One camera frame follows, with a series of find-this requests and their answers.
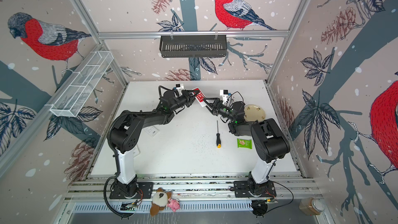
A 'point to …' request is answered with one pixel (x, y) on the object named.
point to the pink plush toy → (173, 204)
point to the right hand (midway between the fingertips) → (203, 105)
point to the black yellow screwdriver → (218, 138)
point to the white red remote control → (200, 97)
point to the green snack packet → (244, 143)
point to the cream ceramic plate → (253, 112)
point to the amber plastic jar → (310, 207)
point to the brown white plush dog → (160, 198)
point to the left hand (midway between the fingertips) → (200, 92)
